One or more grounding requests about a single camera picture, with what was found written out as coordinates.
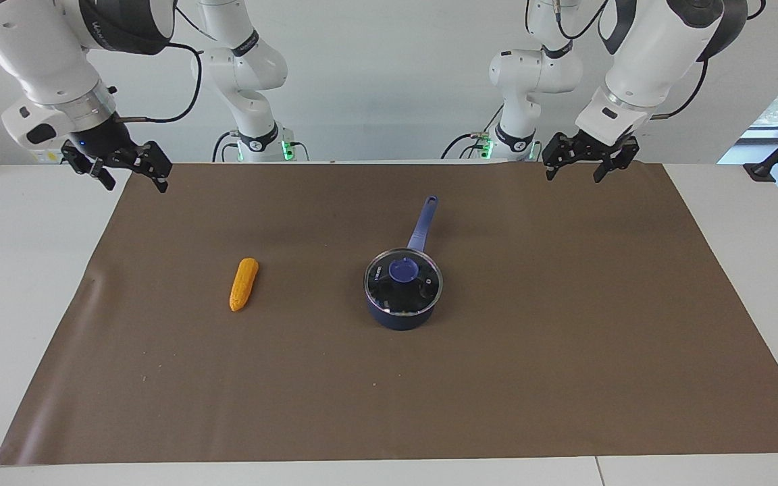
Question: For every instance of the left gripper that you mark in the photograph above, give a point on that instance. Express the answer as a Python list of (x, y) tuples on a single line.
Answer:
[(595, 144)]

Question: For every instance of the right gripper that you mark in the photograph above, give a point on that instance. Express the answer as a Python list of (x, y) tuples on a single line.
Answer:
[(104, 140)]

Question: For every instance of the yellow corn cob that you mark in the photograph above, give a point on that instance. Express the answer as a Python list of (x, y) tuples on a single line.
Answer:
[(244, 285)]

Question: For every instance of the glass lid with blue knob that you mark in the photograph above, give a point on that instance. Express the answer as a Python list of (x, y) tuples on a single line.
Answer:
[(402, 282)]

